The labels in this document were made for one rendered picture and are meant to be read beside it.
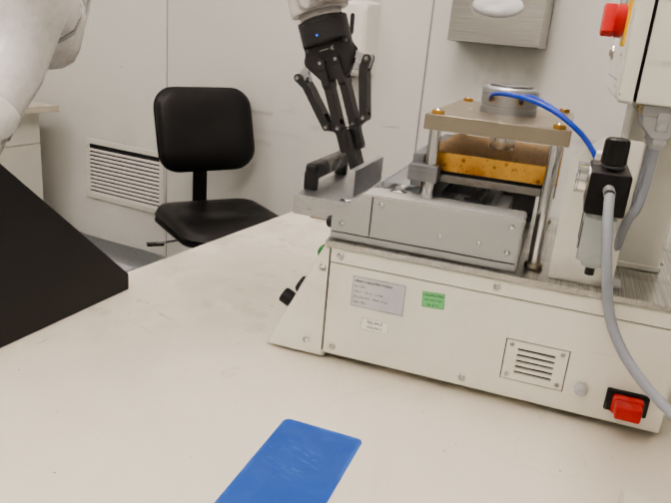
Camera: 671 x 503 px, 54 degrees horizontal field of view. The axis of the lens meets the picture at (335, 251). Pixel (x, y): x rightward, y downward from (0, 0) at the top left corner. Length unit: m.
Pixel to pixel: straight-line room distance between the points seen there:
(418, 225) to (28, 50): 0.67
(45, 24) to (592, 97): 1.71
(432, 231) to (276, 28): 2.00
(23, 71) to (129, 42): 2.11
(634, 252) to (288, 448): 0.52
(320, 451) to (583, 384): 0.34
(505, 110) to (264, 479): 0.57
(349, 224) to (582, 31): 1.60
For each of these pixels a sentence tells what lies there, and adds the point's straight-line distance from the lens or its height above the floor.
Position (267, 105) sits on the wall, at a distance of 2.81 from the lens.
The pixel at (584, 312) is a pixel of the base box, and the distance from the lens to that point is 0.87.
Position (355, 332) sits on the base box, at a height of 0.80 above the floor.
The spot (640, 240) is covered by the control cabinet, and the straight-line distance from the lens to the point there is 0.97.
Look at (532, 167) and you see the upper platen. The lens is 0.89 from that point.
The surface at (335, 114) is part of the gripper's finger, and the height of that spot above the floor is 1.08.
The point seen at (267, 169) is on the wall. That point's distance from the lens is 2.84.
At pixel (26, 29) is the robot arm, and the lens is 1.18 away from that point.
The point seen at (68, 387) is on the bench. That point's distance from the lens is 0.91.
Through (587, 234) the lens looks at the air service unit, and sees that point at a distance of 0.75.
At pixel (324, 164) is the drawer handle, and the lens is 1.01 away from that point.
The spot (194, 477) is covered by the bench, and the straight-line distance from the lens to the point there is 0.74.
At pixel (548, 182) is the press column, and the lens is 0.86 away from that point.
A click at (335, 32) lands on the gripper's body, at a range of 1.01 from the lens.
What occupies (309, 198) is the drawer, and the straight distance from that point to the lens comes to 0.96.
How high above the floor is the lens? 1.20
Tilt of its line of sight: 18 degrees down
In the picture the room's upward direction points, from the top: 5 degrees clockwise
